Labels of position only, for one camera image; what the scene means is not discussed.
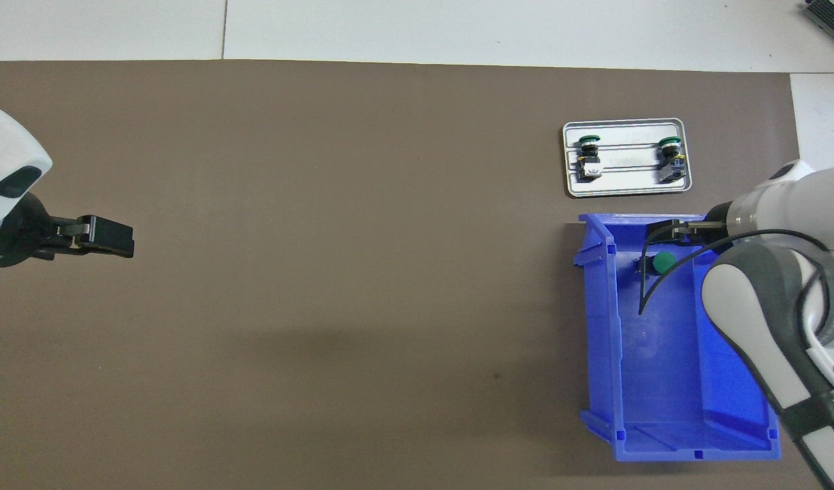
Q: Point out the brown table mat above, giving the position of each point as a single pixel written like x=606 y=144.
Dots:
x=321 y=374

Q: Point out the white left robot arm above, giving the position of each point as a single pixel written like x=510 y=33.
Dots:
x=5 y=177

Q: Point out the green push button switch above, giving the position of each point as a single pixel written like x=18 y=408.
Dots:
x=664 y=261
x=589 y=158
x=670 y=160

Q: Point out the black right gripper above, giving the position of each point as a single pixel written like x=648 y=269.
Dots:
x=716 y=218

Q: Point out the blue plastic storage bin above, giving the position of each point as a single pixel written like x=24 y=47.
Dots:
x=662 y=354

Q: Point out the grey metal tray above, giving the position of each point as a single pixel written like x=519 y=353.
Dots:
x=628 y=184

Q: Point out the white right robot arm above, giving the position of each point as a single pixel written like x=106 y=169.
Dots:
x=784 y=286

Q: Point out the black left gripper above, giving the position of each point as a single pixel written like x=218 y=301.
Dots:
x=22 y=231

